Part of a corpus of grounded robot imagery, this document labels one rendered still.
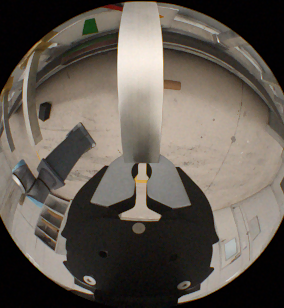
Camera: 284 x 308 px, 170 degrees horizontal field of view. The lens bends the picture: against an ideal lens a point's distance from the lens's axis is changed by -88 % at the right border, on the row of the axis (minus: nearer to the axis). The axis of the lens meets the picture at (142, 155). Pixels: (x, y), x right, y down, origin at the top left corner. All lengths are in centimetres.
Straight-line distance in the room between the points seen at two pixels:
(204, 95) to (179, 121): 38
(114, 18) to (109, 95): 83
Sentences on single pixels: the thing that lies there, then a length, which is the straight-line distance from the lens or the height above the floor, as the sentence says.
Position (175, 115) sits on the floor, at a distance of 99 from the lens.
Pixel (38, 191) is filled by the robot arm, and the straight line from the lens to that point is 78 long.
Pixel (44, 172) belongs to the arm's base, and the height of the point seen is 63.
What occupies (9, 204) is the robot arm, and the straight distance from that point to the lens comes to 70.
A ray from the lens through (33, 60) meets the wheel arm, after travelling 31.
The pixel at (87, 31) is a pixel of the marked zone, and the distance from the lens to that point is 30.
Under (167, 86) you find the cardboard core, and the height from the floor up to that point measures 8.
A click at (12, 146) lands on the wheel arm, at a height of 83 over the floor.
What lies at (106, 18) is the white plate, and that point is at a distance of 27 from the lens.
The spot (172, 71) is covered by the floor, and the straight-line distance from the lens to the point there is 98.
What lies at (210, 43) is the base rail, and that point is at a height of 70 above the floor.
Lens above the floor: 93
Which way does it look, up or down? 56 degrees down
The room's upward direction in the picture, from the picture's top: 177 degrees counter-clockwise
